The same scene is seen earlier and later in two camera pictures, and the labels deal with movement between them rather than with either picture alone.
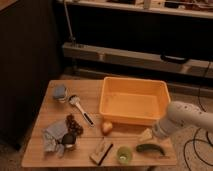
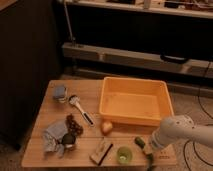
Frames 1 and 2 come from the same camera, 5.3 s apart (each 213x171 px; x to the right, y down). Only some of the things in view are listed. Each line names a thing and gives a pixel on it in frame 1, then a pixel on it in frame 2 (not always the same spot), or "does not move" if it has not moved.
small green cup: x=124 y=155 does not move
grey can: x=59 y=92 does not move
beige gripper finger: x=147 y=134 → x=148 y=148
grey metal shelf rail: x=200 y=68 does not move
